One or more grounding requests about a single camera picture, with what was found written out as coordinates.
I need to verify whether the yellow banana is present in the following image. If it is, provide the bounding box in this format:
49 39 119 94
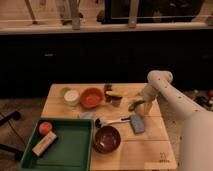
106 91 123 98

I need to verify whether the light blue cloth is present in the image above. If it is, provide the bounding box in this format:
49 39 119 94
79 111 95 119

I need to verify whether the black stand leg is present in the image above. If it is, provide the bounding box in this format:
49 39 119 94
0 111 21 126

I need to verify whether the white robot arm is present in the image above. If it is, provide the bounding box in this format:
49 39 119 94
141 70 213 171

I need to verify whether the wooden block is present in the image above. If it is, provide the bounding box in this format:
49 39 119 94
32 131 57 156

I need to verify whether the blue sponge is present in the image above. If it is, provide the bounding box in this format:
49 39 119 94
130 114 145 134

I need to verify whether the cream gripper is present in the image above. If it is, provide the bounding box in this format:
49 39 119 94
134 94 154 115

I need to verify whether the green plastic tray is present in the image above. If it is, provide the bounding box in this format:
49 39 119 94
19 118 93 171

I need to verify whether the small grey cup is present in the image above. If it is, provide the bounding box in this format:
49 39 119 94
111 97 122 107

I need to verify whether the green lid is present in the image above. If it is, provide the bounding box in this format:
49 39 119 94
60 87 70 97

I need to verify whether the orange bowl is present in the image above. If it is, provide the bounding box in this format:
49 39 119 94
80 87 103 109

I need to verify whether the white round container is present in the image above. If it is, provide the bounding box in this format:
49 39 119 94
64 90 80 106

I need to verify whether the orange ball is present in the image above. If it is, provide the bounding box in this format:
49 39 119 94
39 122 52 135

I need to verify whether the dark red bowl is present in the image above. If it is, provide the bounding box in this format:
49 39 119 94
93 126 121 154

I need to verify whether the dark brown can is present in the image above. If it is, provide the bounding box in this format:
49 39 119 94
104 84 112 103

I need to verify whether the green pepper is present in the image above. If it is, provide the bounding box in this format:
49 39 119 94
128 102 141 112

